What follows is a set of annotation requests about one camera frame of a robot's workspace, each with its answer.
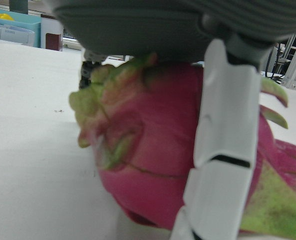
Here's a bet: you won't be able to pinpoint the left white grey robot hand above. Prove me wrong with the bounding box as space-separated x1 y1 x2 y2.
42 0 296 240

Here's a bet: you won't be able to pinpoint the pink dragon fruit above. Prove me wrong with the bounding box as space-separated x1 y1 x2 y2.
68 51 296 237

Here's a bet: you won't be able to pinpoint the white maroon carton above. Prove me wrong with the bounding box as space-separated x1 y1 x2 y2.
40 13 64 52

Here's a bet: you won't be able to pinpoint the light blue storage box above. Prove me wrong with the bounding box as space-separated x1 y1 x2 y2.
0 6 42 49

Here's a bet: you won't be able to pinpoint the white blue handheld device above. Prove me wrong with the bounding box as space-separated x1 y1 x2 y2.
0 12 36 47

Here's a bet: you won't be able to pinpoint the black cables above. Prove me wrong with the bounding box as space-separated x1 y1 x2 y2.
264 41 289 84

